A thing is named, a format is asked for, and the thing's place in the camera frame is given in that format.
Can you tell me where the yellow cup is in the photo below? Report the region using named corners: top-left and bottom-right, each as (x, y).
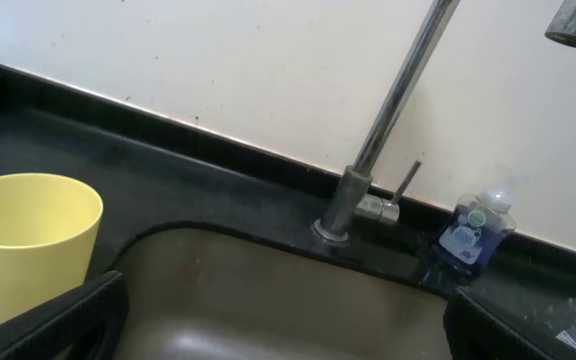
top-left (0, 173), bottom-right (104, 326)

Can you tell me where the steel tap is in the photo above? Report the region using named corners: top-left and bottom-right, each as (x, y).
top-left (311, 0), bottom-right (576, 246)

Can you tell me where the steel sink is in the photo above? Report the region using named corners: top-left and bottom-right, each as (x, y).
top-left (112, 227), bottom-right (454, 360)

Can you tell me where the blue soap bottle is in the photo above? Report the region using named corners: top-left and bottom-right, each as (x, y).
top-left (435, 169), bottom-right (519, 276)

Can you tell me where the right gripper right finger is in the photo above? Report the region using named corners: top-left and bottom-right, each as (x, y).
top-left (443, 287), bottom-right (576, 360)

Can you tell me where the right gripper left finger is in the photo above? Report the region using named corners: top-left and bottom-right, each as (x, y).
top-left (0, 271), bottom-right (129, 360)

